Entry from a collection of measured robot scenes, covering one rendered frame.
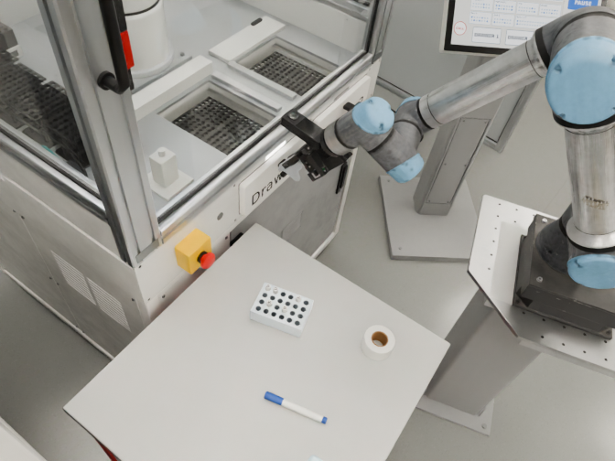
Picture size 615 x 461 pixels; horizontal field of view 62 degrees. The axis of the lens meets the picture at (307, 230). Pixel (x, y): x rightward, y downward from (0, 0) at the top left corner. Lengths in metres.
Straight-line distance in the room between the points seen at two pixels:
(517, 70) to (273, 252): 0.69
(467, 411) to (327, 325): 0.95
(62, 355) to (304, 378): 1.18
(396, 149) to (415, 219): 1.39
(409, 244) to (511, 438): 0.88
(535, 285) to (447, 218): 1.24
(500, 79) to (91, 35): 0.72
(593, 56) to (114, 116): 0.71
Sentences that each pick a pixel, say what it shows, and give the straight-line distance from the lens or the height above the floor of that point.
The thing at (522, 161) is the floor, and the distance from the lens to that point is 3.05.
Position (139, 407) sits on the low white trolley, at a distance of 1.14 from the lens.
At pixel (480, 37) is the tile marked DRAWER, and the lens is 1.81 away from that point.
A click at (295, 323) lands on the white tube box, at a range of 1.17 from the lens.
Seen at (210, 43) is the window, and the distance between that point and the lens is 0.96.
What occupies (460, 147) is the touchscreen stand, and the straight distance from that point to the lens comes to 2.20.
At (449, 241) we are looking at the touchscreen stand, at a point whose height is 0.03.
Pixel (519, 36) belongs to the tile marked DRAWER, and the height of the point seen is 1.01.
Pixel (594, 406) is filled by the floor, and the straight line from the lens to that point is 2.32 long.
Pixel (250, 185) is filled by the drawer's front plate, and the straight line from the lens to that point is 1.23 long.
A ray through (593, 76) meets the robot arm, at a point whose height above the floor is 1.41.
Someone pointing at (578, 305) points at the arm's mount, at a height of 0.84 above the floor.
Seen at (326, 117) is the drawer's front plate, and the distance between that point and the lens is 1.44.
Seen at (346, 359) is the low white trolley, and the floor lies 0.76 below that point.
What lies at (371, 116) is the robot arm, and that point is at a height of 1.19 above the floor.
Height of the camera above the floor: 1.81
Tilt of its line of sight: 51 degrees down
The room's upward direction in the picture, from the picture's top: 9 degrees clockwise
